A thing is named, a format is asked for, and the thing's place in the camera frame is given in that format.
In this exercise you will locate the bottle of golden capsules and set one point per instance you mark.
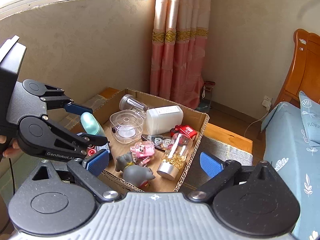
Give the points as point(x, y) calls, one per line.
point(174, 158)

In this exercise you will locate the wooden headboard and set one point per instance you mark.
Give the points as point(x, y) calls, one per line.
point(303, 74)

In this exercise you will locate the grey monster toy figure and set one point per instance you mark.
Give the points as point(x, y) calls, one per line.
point(132, 173)

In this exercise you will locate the white wall plug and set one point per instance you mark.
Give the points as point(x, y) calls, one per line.
point(267, 102)

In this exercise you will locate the pink curtain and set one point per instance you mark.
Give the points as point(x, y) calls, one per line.
point(179, 38)

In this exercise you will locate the mint green egg case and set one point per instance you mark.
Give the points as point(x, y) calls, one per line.
point(91, 125)

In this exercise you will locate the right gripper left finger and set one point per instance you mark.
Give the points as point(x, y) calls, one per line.
point(86, 172)

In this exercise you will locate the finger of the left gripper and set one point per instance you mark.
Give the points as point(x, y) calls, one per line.
point(60, 142)
point(55, 98)

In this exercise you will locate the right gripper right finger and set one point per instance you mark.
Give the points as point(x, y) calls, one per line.
point(220, 174)

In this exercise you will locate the clear plastic jar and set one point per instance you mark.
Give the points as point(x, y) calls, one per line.
point(129, 102)

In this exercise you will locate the blue bed sheet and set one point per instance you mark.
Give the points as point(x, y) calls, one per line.
point(297, 162)

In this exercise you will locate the clear square lidded container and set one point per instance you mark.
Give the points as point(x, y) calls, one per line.
point(126, 126)

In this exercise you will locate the white plastic container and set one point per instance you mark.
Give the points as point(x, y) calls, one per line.
point(162, 119)

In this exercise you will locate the pink pig keychain bottle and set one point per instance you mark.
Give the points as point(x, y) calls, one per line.
point(143, 152)

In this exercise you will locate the brown cardboard box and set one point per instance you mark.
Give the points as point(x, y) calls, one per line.
point(114, 178)

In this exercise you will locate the person's left hand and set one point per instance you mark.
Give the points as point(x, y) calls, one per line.
point(12, 150)

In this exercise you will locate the blue patterned pillow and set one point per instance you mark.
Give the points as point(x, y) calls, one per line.
point(310, 119)

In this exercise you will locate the red toy fire truck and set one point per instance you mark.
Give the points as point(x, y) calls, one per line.
point(184, 129)

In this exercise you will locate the blue red toy car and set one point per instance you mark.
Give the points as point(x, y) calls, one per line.
point(95, 149)

